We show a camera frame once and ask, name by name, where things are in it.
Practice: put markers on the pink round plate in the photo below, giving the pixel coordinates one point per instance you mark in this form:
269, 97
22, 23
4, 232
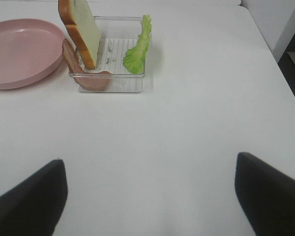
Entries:
30, 50

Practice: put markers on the bread slice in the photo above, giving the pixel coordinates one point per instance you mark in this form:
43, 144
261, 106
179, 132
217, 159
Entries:
82, 28

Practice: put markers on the clear right plastic tray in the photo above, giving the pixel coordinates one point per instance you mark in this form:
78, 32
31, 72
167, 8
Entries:
118, 34

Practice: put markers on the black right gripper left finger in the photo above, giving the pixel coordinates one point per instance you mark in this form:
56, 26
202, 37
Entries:
34, 206

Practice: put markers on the bacon strip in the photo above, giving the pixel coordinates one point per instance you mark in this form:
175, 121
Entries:
95, 82

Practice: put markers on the green lettuce leaf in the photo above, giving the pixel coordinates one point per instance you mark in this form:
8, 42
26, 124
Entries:
135, 57

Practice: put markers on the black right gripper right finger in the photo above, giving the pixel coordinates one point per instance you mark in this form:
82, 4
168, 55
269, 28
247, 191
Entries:
266, 195

